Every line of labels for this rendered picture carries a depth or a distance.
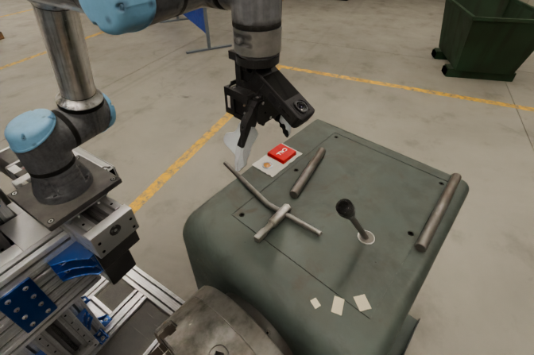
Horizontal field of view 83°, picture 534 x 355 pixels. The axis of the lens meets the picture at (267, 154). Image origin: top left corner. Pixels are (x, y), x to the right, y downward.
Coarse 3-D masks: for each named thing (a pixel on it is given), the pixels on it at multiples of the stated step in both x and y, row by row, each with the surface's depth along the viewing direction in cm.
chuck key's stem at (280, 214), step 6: (282, 210) 67; (288, 210) 68; (276, 216) 66; (282, 216) 67; (270, 222) 65; (276, 222) 65; (264, 228) 64; (270, 228) 64; (258, 234) 63; (264, 234) 63; (258, 240) 62
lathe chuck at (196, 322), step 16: (192, 304) 58; (176, 320) 56; (192, 320) 54; (208, 320) 53; (224, 320) 53; (176, 336) 52; (192, 336) 51; (208, 336) 51; (224, 336) 51; (240, 336) 51; (176, 352) 49; (192, 352) 49; (208, 352) 49; (240, 352) 49
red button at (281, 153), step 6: (270, 150) 86; (276, 150) 86; (282, 150) 86; (288, 150) 86; (294, 150) 86; (270, 156) 85; (276, 156) 84; (282, 156) 84; (288, 156) 84; (282, 162) 83
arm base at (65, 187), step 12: (60, 168) 81; (72, 168) 84; (84, 168) 89; (36, 180) 81; (48, 180) 81; (60, 180) 82; (72, 180) 84; (84, 180) 87; (36, 192) 82; (48, 192) 82; (60, 192) 83; (72, 192) 84; (48, 204) 84
